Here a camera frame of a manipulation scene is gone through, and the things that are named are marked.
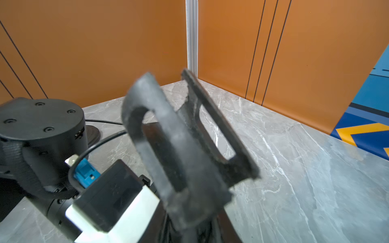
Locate black mic clip pole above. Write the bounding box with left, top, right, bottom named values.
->
left=121, top=69, right=260, bottom=243

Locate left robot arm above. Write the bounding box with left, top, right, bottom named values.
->
left=1, top=98, right=88, bottom=241

